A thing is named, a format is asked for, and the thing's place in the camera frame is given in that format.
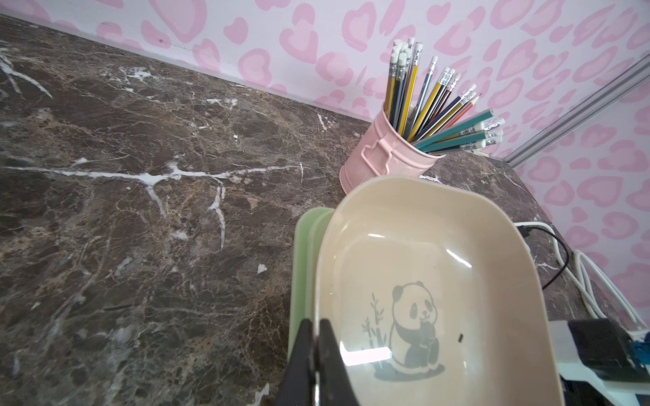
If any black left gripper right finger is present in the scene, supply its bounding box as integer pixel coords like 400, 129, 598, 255
317, 319, 360, 406

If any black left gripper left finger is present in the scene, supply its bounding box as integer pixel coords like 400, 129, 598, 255
276, 319, 315, 406

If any green electronic kitchen scale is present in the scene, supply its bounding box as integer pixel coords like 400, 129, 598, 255
287, 207, 334, 360

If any black usb charging cable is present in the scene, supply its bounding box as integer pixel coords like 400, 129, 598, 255
516, 224, 571, 291

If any pink panda scale bowl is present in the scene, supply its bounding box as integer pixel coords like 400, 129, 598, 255
313, 177, 563, 405

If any pink metal pencil bucket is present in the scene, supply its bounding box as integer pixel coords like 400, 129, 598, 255
340, 110, 445, 195

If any bundle of coloured pencils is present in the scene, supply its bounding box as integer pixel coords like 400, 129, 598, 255
372, 37, 505, 157

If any white power strip cord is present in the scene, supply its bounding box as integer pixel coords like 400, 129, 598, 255
514, 221, 648, 331

